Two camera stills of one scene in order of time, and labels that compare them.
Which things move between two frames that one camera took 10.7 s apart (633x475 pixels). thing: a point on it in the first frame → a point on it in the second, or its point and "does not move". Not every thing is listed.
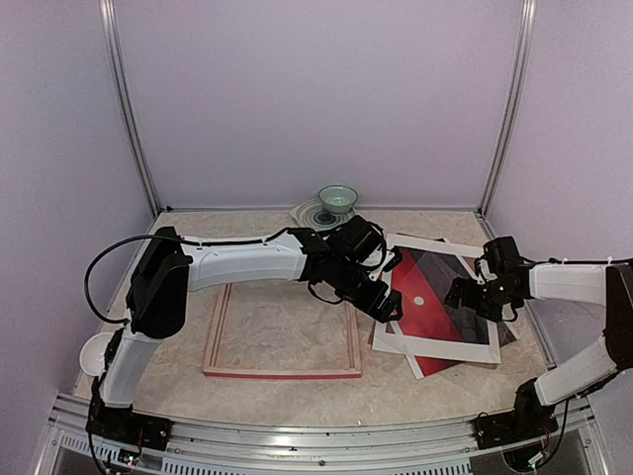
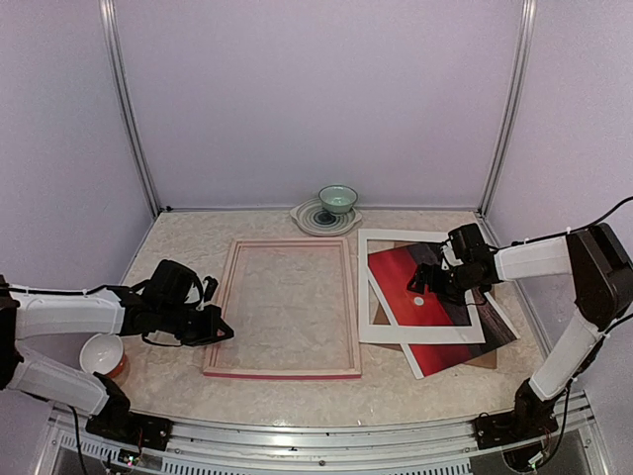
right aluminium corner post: [527, 27] does not move
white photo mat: [386, 334] → [409, 333]
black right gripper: [469, 300] → [434, 287]
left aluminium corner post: [126, 101] does not move
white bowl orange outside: [91, 355] does not move
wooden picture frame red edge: [214, 339] does not move
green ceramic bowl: [337, 199] does not move
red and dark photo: [421, 285] does not move
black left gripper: [370, 305] → [209, 332]
